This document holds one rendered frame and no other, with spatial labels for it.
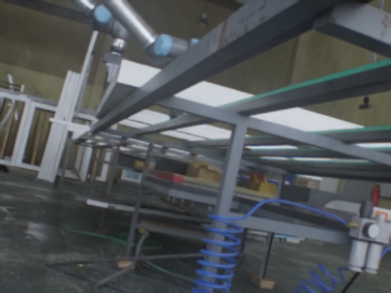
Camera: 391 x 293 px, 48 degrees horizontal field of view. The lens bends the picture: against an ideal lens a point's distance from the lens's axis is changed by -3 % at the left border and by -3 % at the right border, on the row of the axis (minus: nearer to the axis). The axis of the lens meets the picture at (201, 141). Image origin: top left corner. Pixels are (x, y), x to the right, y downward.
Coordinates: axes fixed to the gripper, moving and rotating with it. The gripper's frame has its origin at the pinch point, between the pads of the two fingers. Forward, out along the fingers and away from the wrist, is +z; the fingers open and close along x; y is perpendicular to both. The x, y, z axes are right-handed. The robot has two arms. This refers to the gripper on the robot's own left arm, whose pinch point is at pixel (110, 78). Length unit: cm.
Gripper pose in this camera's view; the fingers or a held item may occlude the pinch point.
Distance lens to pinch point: 254.1
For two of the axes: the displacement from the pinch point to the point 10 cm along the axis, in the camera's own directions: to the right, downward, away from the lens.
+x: -9.4, -2.3, -2.6
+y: -2.7, 0.3, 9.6
